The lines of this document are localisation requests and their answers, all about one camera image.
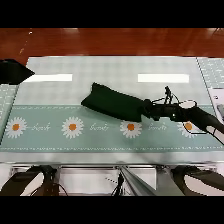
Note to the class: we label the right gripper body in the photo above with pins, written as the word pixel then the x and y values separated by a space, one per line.
pixel 152 109

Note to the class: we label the dark green shirt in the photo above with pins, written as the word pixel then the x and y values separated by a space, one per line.
pixel 113 103

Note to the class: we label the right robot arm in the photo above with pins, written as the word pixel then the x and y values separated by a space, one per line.
pixel 200 116

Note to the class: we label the black garment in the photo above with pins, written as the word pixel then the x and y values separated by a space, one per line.
pixel 13 71

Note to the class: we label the silver frame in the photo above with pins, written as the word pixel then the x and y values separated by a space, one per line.
pixel 140 186

